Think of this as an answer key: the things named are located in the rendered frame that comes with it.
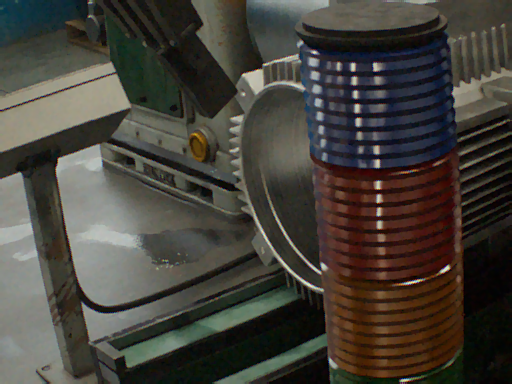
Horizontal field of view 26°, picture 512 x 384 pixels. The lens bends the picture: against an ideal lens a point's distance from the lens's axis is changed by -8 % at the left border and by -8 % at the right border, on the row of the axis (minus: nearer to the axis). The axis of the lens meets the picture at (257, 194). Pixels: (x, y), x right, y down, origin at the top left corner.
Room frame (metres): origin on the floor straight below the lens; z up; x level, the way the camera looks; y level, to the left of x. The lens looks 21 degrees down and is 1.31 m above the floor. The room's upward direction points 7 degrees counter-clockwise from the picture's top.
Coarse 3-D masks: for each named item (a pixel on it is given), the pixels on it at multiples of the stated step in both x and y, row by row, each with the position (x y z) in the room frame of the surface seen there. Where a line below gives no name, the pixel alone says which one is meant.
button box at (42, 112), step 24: (96, 72) 0.94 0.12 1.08; (0, 96) 0.90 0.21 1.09; (24, 96) 0.90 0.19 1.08; (48, 96) 0.91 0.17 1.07; (72, 96) 0.92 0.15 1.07; (96, 96) 0.93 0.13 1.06; (120, 96) 0.94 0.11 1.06; (0, 120) 0.88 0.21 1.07; (24, 120) 0.89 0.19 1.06; (48, 120) 0.90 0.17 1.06; (72, 120) 0.90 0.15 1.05; (96, 120) 0.91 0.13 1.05; (120, 120) 0.94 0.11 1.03; (0, 144) 0.87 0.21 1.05; (24, 144) 0.87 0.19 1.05; (48, 144) 0.90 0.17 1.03; (72, 144) 0.93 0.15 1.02; (96, 144) 0.97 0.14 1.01; (0, 168) 0.89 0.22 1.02
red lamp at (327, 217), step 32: (320, 160) 0.41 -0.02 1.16; (448, 160) 0.40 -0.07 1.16; (320, 192) 0.41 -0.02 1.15; (352, 192) 0.40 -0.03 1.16; (384, 192) 0.39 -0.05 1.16; (416, 192) 0.39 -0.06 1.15; (448, 192) 0.40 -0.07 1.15; (320, 224) 0.41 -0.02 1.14; (352, 224) 0.40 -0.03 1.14; (384, 224) 0.39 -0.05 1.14; (416, 224) 0.39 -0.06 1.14; (448, 224) 0.40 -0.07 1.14; (320, 256) 0.42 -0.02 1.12; (352, 256) 0.40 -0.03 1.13; (384, 256) 0.39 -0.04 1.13; (416, 256) 0.39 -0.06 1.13; (448, 256) 0.40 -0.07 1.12
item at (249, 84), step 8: (256, 72) 0.82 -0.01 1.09; (240, 80) 0.82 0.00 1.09; (248, 80) 0.82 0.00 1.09; (256, 80) 0.82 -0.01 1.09; (240, 88) 0.82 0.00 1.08; (248, 88) 0.81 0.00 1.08; (256, 88) 0.81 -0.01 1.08; (240, 96) 0.82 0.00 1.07; (248, 96) 0.82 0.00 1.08; (240, 104) 0.82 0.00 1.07; (248, 104) 0.82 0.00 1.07; (256, 240) 0.83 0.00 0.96; (264, 240) 0.82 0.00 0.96; (256, 248) 0.83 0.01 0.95; (264, 248) 0.82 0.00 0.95; (264, 256) 0.82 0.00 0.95; (272, 256) 0.81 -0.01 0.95; (272, 264) 0.82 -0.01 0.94
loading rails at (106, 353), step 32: (256, 288) 0.81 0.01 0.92; (288, 288) 0.82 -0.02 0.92; (480, 288) 0.77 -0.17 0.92; (160, 320) 0.77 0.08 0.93; (192, 320) 0.78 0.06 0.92; (224, 320) 0.78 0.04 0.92; (256, 320) 0.77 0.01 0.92; (288, 320) 0.79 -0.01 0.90; (320, 320) 0.81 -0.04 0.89; (480, 320) 0.77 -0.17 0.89; (96, 352) 0.73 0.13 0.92; (128, 352) 0.74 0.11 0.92; (160, 352) 0.73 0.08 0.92; (192, 352) 0.74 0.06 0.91; (224, 352) 0.76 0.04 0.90; (256, 352) 0.77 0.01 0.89; (288, 352) 0.71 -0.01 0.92; (320, 352) 0.69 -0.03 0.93; (480, 352) 0.77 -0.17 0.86
